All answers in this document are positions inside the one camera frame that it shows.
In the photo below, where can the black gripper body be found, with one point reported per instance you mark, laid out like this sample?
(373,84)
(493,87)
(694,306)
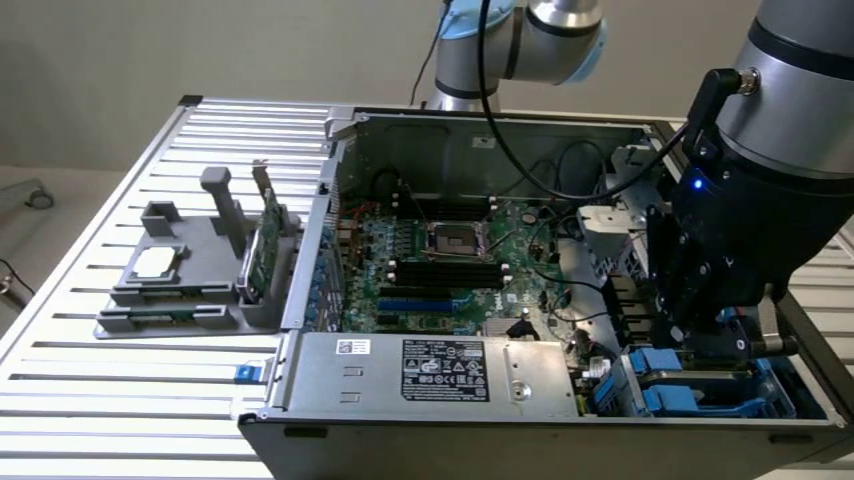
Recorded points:
(754,225)

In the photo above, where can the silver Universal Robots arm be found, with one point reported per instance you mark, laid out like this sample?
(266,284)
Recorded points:
(547,45)

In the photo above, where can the blue disk bay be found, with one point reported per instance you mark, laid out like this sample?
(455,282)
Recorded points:
(694,387)

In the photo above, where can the silver disk drive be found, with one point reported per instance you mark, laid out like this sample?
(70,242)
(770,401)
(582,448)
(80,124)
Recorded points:
(255,272)

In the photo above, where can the silver chipset heatsink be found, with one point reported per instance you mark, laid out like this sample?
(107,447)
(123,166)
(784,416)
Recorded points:
(497,329)

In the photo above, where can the green motherboard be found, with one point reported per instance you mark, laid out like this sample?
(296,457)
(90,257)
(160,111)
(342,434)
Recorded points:
(467,270)

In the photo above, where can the CPU socket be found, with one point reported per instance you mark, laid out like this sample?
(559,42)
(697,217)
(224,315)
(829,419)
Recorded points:
(461,239)

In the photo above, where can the black RAM slots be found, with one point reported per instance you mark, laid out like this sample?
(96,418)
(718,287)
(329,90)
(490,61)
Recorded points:
(446,202)
(449,272)

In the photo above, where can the blue expansion slot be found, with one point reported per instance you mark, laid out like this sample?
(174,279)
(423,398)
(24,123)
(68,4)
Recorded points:
(414,304)

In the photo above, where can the silver power supply unit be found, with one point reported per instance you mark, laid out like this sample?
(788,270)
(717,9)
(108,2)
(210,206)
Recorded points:
(427,372)

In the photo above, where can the open black PC case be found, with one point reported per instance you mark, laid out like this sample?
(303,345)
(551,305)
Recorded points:
(467,440)

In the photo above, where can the green graphics card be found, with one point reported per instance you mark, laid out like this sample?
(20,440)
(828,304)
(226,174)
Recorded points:
(268,225)

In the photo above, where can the blue case latch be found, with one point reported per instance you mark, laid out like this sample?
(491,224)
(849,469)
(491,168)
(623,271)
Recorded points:
(247,373)

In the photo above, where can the grey parts rack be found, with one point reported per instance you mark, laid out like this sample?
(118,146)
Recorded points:
(200,280)

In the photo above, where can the green RAM stick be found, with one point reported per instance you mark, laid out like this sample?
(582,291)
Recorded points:
(167,316)

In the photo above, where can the silver CPU chip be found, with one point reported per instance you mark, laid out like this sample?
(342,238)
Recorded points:
(155,261)

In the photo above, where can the grey chair caster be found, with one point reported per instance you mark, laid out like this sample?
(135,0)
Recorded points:
(36,196)

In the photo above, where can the grey plastic fan duct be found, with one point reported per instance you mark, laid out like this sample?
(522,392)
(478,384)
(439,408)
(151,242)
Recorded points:
(606,227)

